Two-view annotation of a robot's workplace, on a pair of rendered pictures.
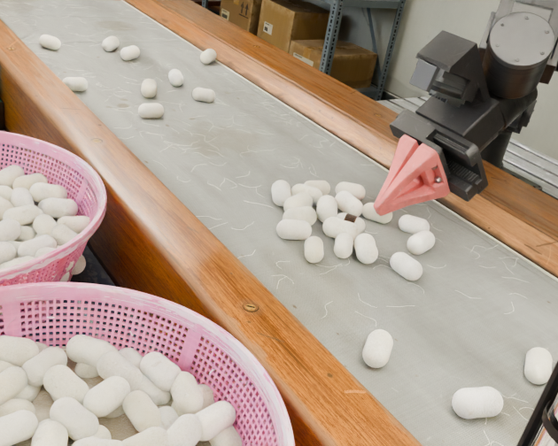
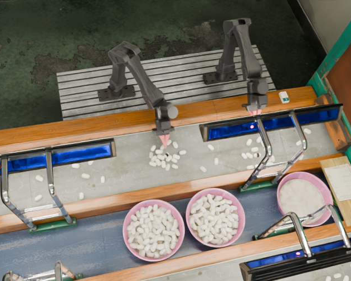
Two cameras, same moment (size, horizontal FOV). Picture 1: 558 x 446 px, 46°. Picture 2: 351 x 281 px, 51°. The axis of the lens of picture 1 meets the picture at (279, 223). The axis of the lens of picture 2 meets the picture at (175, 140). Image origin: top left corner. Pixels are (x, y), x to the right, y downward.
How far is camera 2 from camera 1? 1.49 m
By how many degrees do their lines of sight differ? 57
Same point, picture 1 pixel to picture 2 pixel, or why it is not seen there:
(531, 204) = not seen: hidden behind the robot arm
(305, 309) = (189, 175)
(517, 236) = (176, 124)
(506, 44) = (172, 115)
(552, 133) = not seen: outside the picture
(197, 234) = (172, 186)
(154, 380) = (201, 202)
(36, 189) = (143, 212)
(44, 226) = (159, 212)
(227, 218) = (158, 178)
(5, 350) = (193, 221)
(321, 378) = (211, 181)
